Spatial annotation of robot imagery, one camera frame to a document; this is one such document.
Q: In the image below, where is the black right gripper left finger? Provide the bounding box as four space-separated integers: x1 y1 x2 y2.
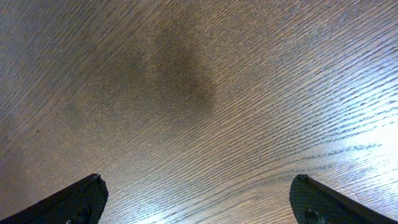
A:
1 174 108 224

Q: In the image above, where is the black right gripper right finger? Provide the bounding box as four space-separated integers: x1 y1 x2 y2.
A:
289 174 397 224

